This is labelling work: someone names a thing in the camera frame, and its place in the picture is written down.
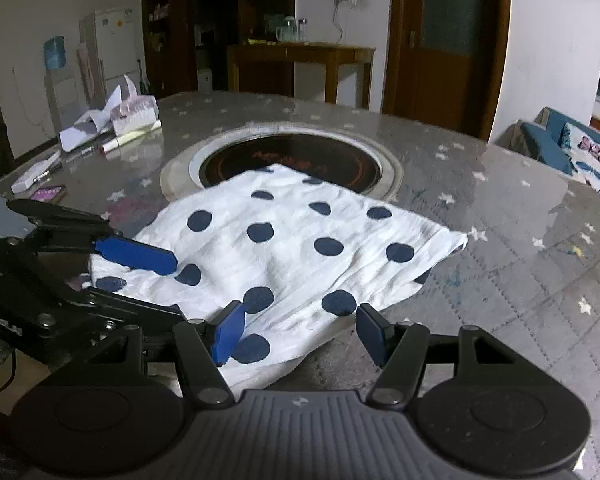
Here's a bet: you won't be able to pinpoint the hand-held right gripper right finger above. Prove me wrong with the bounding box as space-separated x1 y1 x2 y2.
355 302 519 408

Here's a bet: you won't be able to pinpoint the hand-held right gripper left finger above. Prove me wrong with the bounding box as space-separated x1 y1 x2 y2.
87 300 247 408

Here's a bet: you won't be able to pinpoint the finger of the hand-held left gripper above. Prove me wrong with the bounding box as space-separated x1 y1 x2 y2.
55 290 187 334
6 199 179 277

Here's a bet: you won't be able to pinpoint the white navy polka dot pants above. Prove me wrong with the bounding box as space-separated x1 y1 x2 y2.
82 162 468 393

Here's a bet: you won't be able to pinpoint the pink phone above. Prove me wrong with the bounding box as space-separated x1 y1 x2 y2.
32 185 67 205

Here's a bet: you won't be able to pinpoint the white flat box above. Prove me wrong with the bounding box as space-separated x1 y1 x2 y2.
11 150 63 194

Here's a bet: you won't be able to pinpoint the pale tube with red cap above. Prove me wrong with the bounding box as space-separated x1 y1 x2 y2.
99 120 163 154

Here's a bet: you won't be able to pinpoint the round built-in induction cooker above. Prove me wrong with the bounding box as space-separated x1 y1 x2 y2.
160 121 406 201

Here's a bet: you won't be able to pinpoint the white refrigerator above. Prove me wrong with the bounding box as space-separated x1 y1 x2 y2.
79 7 141 98

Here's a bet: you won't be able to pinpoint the water dispenser with blue bottle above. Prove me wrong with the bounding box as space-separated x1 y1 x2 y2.
42 36 81 133

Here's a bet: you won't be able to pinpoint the blue sofa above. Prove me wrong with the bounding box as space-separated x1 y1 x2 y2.
495 106 600 221

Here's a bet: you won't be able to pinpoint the dark wooden shelf cabinet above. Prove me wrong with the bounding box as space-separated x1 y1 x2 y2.
141 0 297 98

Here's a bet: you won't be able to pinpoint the brown wooden door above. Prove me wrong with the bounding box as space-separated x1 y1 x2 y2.
382 0 512 143

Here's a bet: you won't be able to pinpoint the wooden side table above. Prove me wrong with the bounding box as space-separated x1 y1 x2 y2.
226 42 377 110

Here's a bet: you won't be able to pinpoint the butterfly print pillow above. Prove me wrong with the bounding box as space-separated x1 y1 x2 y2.
560 122 600 221

